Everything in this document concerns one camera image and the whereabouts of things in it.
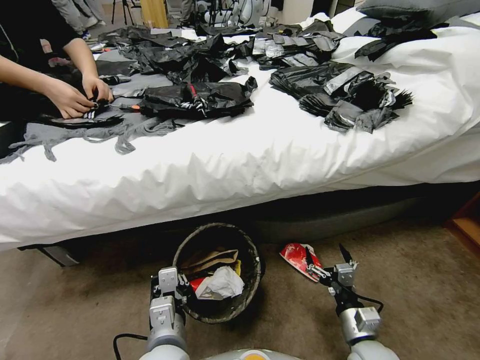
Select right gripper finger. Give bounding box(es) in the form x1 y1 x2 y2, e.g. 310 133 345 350
304 245 326 283
338 243 359 270

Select black striped bag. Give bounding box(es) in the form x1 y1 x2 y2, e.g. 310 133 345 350
83 94 114 120

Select dark round trash bin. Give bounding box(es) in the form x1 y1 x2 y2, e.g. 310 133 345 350
172 223 263 325

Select small red packet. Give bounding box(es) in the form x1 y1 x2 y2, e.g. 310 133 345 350
189 277 206 298

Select red crumpled snack wrapper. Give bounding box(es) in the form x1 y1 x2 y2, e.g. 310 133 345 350
279 242 324 283

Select brown paper bag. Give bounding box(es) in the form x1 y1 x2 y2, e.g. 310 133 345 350
181 248 240 279

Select dark bed base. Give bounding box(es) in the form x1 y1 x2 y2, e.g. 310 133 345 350
16 178 472 268

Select white crumpled paper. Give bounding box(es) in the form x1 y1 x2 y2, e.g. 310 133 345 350
194 265 245 301

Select white robot front shell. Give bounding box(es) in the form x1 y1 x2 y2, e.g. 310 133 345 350
200 347 303 360

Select wooden furniture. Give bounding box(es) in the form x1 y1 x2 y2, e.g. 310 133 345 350
444 191 480 249

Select white bed duvet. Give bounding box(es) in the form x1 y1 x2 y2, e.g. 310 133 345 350
0 6 480 253

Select grey fringed cloth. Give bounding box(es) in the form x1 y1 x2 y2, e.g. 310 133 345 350
0 48 185 165

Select large stack of black bags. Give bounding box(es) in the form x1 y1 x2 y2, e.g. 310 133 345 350
269 61 415 135

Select flat black bag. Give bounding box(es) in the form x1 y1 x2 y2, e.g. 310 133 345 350
47 113 125 131

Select black bag pile with red mark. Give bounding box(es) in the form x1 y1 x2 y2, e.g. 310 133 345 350
139 76 259 121

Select loose black bags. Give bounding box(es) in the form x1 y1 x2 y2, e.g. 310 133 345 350
353 21 450 64

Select folded black bags silver bands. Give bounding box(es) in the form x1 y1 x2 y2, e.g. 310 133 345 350
245 18 348 71

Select crumpled black bag heap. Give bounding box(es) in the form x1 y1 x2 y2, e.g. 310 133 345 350
98 25 250 86

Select grey pillow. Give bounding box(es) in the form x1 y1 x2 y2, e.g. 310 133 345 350
355 0 480 28

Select wooden board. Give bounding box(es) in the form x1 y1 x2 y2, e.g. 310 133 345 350
140 0 170 29

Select black tripod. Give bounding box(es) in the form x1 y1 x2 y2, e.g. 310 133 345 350
111 0 137 26

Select person standing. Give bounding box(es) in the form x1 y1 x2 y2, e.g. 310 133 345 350
51 0 107 41

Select person's torso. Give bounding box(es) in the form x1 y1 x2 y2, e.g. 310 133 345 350
0 0 83 76

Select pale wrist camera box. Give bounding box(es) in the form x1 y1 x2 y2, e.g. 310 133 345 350
158 266 180 298
334 263 356 289

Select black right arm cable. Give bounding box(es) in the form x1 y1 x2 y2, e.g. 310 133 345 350
354 293 384 314

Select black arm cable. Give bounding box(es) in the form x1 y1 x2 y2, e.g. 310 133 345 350
354 293 384 314
113 333 152 360

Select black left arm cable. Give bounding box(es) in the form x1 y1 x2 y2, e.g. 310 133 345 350
113 333 152 360

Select white equipment with cables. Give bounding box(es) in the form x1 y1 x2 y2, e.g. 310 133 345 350
179 0 273 29

